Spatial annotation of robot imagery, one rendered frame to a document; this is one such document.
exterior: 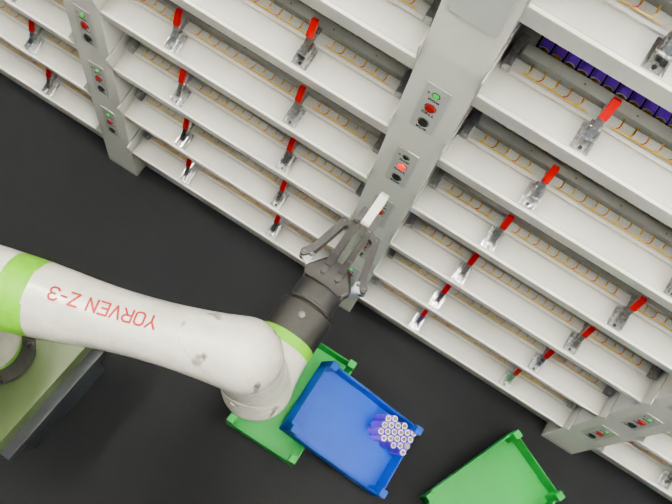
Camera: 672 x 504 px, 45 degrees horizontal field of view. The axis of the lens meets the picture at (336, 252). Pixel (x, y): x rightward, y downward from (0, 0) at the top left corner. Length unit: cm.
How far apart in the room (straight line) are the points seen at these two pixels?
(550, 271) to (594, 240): 20
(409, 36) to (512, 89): 16
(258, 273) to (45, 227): 58
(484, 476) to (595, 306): 79
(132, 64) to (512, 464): 137
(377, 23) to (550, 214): 42
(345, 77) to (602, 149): 43
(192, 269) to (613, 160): 133
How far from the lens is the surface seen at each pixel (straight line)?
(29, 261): 121
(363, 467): 211
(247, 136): 173
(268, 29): 138
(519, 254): 151
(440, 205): 150
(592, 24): 100
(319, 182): 169
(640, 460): 219
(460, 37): 108
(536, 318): 171
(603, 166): 116
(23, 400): 183
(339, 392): 207
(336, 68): 135
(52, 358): 183
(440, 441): 218
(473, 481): 219
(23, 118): 244
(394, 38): 116
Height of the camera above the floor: 209
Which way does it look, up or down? 69 degrees down
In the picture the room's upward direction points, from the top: 22 degrees clockwise
